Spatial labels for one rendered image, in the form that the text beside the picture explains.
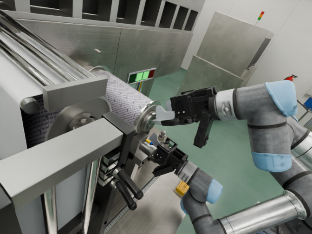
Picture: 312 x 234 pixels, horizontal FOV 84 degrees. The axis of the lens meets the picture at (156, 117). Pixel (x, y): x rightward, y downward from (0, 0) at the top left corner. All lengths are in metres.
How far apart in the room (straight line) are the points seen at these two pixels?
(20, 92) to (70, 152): 0.13
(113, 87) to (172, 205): 0.55
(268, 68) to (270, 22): 0.96
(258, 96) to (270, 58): 4.54
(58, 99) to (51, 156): 0.10
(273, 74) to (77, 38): 4.63
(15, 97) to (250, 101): 0.41
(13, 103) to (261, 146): 0.45
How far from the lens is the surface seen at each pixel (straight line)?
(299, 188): 0.81
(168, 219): 0.81
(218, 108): 0.43
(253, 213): 0.73
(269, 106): 0.41
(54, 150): 0.21
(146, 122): 0.55
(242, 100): 0.42
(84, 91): 0.29
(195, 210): 0.71
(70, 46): 0.70
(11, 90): 0.31
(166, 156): 0.65
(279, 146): 0.44
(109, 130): 0.23
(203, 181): 0.65
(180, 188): 0.88
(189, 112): 0.47
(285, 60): 4.94
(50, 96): 0.27
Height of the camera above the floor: 1.59
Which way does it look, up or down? 34 degrees down
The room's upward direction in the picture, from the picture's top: 21 degrees clockwise
